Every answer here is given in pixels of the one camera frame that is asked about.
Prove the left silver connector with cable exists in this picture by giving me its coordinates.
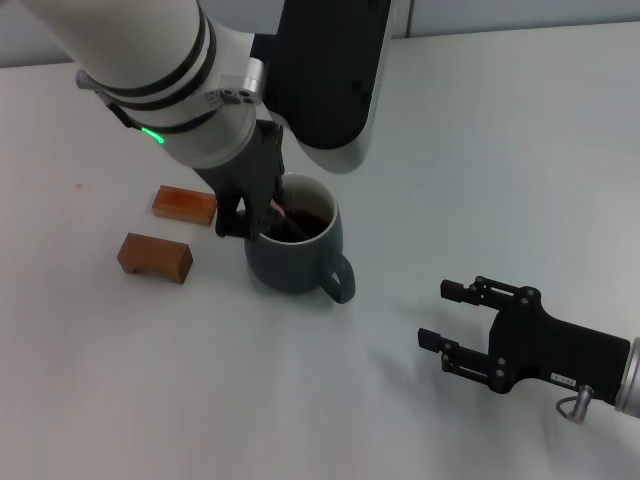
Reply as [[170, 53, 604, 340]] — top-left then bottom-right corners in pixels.
[[74, 68, 101, 94]]

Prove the dark coffee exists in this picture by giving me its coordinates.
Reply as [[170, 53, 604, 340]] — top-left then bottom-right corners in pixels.
[[269, 208, 334, 244]]

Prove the pink handled metal spoon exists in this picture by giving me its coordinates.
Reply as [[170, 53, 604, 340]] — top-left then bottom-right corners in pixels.
[[271, 198, 312, 241]]

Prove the grey ceramic cup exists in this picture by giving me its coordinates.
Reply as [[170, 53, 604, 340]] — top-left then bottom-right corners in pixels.
[[243, 173, 357, 306]]

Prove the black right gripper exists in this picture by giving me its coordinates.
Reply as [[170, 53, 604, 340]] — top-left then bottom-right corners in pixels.
[[417, 274, 631, 404]]

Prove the matte arched wooden block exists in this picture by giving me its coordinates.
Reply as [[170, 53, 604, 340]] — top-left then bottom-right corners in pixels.
[[116, 232, 194, 285]]

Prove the glossy wooden rest block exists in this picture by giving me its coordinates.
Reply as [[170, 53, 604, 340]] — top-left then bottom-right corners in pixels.
[[151, 184, 219, 228]]

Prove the right silver connector with cable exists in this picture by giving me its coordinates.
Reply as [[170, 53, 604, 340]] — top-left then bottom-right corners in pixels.
[[555, 385, 595, 424]]

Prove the silver connector with cable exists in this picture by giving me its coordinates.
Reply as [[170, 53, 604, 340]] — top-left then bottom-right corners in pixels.
[[74, 68, 101, 94], [555, 385, 595, 424]]

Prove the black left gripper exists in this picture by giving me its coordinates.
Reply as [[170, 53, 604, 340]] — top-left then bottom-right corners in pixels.
[[192, 119, 287, 239]]

